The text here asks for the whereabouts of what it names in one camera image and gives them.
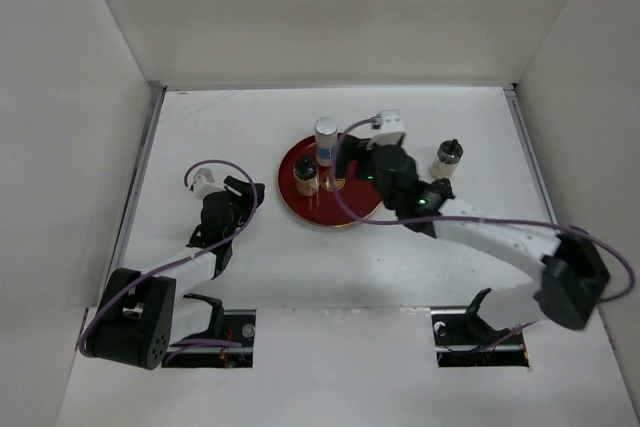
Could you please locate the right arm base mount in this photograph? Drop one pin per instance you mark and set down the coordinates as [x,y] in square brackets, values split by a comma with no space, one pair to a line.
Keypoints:
[463,340]

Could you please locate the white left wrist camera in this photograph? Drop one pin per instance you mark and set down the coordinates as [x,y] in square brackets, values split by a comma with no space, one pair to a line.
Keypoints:
[204,184]

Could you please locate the clear-capped white pepper grinder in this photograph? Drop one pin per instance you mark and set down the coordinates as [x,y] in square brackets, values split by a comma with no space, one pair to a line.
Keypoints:
[447,158]

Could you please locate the red round lacquer tray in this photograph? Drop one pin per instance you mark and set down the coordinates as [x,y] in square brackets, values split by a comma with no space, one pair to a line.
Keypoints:
[321,208]

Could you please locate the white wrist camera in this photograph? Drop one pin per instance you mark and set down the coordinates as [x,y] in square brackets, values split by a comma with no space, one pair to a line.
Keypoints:
[204,184]
[388,129]

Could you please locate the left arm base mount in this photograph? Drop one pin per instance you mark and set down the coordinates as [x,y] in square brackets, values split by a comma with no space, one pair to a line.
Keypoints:
[205,334]

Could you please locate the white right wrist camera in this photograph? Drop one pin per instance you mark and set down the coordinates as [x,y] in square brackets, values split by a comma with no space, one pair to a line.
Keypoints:
[388,129]

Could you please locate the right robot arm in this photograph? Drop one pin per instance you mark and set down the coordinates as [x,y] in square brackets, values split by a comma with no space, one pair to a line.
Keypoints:
[566,273]

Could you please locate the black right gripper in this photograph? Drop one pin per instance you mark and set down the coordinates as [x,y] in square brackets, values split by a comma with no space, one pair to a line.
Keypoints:
[354,149]

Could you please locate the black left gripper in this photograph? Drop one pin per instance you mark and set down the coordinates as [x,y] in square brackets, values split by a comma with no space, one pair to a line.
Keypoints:
[243,190]

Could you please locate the black-capped brown spice jar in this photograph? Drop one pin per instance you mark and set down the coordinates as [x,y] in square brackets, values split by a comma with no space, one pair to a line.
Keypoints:
[306,177]

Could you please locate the silver-capped white blue bottle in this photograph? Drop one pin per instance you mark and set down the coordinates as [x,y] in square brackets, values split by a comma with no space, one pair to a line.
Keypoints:
[326,131]

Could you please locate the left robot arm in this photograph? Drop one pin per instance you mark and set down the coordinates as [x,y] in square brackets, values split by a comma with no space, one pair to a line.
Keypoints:
[148,317]

